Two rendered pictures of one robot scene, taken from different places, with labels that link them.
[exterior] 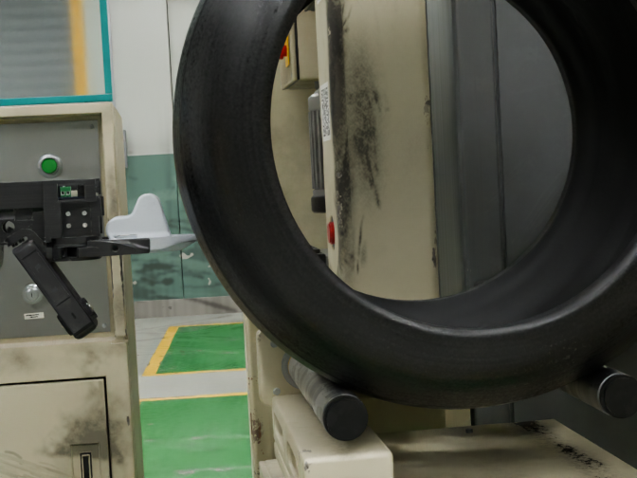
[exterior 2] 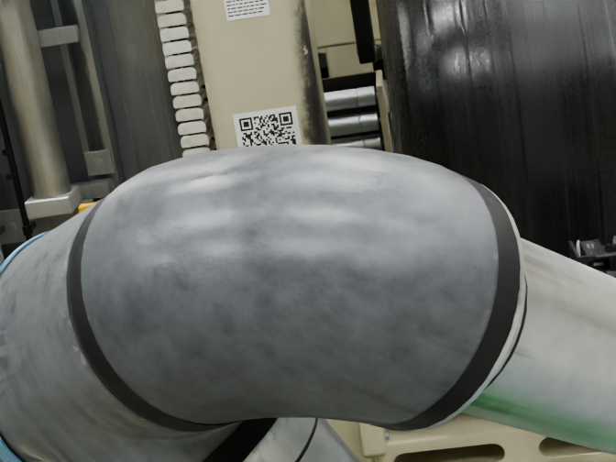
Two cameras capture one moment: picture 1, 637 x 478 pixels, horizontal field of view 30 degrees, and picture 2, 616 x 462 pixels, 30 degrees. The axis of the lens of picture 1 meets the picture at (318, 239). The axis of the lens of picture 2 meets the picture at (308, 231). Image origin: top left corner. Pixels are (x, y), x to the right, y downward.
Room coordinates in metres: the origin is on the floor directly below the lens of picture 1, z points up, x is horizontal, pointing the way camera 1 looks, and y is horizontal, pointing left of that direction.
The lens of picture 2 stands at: (1.26, 1.27, 1.49)
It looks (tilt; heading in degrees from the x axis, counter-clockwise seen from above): 16 degrees down; 283
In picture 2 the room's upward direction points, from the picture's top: 9 degrees counter-clockwise
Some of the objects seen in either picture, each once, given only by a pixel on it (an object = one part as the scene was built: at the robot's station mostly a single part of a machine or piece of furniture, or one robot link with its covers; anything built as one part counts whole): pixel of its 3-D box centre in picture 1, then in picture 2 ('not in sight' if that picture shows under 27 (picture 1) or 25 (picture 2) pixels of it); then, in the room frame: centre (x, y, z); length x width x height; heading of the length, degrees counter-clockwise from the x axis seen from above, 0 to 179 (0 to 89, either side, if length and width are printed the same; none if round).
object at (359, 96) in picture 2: not in sight; (333, 177); (1.60, -0.48, 1.05); 0.20 x 0.15 x 0.30; 7
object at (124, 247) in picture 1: (106, 247); not in sight; (1.20, 0.21, 1.08); 0.09 x 0.05 x 0.02; 97
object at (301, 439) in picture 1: (325, 445); (525, 432); (1.32, 0.00, 0.84); 0.36 x 0.09 x 0.06; 7
